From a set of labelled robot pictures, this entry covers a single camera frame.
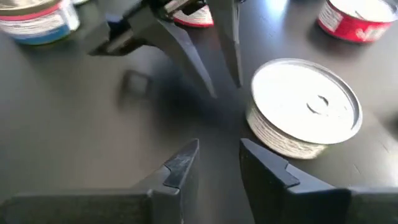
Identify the green label can silver lid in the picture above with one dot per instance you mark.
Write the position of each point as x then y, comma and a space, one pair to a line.
304, 99

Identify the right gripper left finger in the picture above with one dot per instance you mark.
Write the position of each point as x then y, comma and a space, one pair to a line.
174, 186

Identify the black table mat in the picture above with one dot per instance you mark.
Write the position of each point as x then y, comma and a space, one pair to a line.
77, 130

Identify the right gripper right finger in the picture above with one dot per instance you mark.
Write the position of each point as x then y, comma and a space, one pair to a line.
273, 186

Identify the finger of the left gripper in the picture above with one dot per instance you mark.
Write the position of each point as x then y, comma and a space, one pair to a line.
186, 53
228, 31

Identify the red white blue label can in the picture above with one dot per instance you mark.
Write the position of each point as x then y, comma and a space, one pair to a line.
37, 25

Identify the red label can silver lid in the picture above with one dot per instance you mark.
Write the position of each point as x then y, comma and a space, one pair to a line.
196, 19
351, 29

